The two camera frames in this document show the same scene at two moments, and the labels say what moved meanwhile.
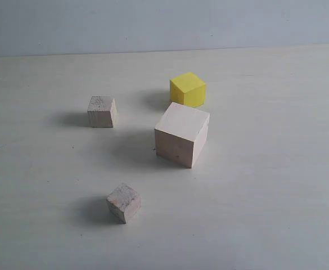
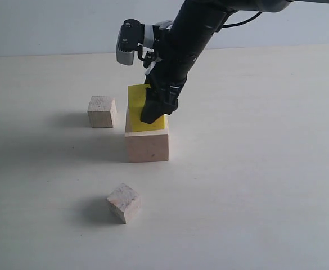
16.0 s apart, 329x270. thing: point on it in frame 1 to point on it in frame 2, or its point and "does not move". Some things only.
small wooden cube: x=124 y=201 does not move
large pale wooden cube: x=181 y=134 to x=146 y=145
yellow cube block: x=188 y=89 to x=136 y=98
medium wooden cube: x=102 y=110 does not move
